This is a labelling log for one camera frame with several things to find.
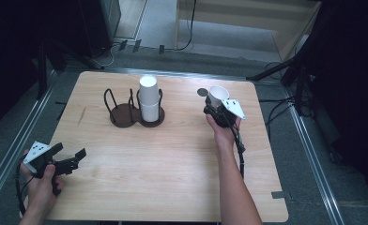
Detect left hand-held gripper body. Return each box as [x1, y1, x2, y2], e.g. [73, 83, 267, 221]
[22, 141, 80, 197]

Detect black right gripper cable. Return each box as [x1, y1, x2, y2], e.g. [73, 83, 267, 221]
[230, 124, 247, 180]

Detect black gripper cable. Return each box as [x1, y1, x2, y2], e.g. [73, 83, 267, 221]
[14, 161, 36, 218]
[230, 124, 247, 180]

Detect black tripod stand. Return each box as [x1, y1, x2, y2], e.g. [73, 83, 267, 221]
[246, 37, 315, 117]

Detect person's right hand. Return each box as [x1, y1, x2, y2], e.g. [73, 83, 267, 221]
[205, 113, 242, 152]

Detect black wire cup holder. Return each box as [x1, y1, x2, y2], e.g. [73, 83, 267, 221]
[102, 87, 166, 129]

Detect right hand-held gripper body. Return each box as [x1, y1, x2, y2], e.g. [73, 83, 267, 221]
[203, 98, 247, 128]

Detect black hanging cable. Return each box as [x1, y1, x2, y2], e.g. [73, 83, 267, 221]
[172, 0, 198, 53]

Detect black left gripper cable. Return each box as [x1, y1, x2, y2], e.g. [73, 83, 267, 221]
[14, 161, 36, 218]

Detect person's left hand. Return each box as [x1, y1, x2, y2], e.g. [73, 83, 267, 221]
[19, 149, 65, 218]

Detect dark cabinet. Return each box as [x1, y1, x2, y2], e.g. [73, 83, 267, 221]
[78, 0, 122, 59]

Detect black floor cables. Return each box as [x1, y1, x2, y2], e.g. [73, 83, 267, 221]
[258, 96, 299, 143]

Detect white floor cable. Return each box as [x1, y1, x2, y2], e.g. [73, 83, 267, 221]
[102, 42, 121, 68]

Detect black tape piece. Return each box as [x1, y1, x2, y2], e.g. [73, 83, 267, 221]
[270, 190, 287, 200]

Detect metal floor rail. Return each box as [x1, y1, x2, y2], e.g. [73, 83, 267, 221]
[283, 87, 346, 225]
[0, 68, 60, 217]

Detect dark metal stand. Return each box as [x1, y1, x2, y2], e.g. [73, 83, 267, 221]
[36, 39, 68, 100]

